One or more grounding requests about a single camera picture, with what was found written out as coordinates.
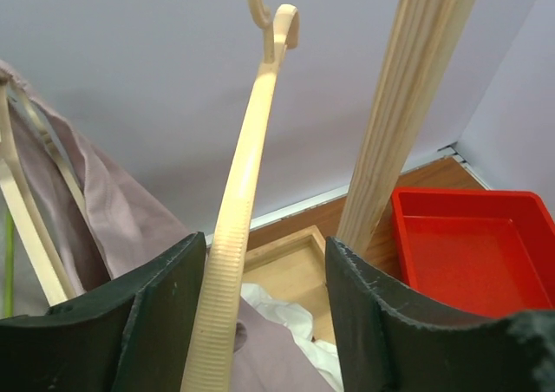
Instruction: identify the red plastic bin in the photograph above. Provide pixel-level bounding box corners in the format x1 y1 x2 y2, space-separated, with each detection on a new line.
391 187 554 317

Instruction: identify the wooden hanger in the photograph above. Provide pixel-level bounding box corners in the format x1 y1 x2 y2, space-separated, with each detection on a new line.
1 76 84 305
180 0 300 392

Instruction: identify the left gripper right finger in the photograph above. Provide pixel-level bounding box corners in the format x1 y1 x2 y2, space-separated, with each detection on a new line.
325 237 554 391

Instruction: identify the wooden hanger under mauve top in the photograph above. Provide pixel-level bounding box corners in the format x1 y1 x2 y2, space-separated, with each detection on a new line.
1 76 84 305

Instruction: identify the mauve tank top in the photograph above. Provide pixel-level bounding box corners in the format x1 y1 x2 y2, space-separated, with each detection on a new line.
1 63 335 391

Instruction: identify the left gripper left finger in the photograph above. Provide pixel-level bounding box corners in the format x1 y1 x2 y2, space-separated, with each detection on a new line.
1 232 206 391

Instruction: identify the wooden clothes rack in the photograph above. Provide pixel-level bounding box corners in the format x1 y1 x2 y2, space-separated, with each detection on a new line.
340 0 474 247

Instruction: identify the white hanging garment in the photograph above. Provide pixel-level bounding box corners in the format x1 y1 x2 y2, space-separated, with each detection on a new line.
241 283 344 391

